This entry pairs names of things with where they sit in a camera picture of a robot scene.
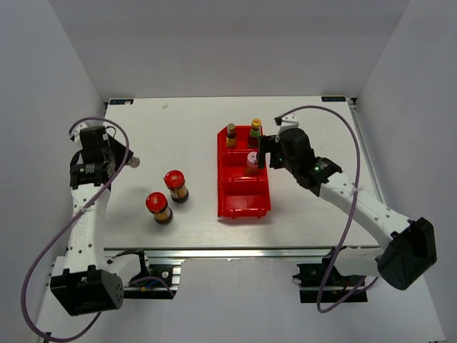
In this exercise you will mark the red-lidded brown sauce jar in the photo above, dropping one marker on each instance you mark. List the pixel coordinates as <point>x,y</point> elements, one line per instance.
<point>176,184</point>

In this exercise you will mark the blue corner label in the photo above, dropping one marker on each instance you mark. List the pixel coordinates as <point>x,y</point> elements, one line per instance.
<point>333,99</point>
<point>114,102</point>

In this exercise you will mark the blue corner label left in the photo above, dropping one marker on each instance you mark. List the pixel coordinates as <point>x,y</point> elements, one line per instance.
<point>114,102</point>

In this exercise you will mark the pink-lidded spice jar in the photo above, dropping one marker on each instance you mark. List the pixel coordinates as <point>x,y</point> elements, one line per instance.
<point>251,168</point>

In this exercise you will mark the aluminium right side rail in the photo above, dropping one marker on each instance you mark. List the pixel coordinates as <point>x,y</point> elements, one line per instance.
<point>373,175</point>

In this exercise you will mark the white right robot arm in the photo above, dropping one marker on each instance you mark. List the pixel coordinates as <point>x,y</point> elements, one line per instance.
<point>406,247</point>

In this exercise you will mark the aluminium rail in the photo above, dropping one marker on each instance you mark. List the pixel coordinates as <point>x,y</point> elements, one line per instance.
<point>373,175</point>
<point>236,253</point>

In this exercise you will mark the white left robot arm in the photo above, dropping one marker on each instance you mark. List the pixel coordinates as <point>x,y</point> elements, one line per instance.
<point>89,282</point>

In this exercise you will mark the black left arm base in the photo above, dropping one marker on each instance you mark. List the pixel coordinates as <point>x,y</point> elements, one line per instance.
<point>145,278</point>

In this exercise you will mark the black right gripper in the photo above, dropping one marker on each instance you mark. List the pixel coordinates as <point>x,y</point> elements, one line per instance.
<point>265,144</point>

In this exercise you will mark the red plastic divided bin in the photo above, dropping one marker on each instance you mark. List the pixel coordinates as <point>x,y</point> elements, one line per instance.
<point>239,194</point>

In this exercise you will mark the green-label red sauce bottle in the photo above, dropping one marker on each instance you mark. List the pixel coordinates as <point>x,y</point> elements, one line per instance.
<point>254,134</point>

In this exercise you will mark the yellow-label brown sauce bottle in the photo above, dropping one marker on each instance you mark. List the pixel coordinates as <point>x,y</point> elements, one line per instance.
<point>231,136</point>

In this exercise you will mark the blue corner label right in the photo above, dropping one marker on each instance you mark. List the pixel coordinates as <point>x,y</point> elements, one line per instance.
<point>333,99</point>

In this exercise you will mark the aluminium front rail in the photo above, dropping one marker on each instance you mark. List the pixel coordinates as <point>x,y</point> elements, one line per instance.
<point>236,253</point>

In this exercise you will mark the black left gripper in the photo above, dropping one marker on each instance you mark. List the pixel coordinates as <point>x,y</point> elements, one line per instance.
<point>120,149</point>

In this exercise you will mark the small dark pepper shaker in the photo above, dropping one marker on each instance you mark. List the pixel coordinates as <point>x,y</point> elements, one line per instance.
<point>134,162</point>

